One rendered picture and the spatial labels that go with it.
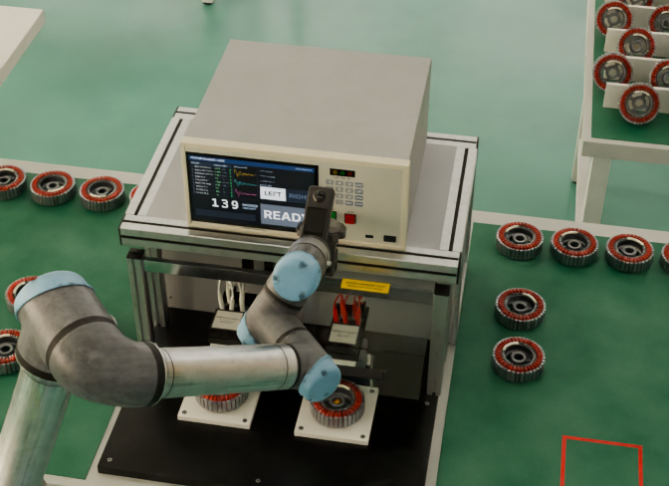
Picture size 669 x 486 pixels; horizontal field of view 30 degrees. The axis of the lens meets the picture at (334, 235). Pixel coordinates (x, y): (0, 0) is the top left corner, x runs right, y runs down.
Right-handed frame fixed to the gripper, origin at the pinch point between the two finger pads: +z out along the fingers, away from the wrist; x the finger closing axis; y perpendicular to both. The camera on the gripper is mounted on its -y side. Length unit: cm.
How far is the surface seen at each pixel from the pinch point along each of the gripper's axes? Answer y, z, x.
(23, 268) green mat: 30, 39, -77
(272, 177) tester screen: -7.2, -1.4, -11.2
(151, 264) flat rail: 14.7, 5.0, -36.0
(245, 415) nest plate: 43.6, 2.5, -14.3
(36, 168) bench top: 14, 74, -88
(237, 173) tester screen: -7.2, -1.4, -18.0
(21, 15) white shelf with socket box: -27, 54, -85
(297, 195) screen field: -3.9, 0.1, -6.5
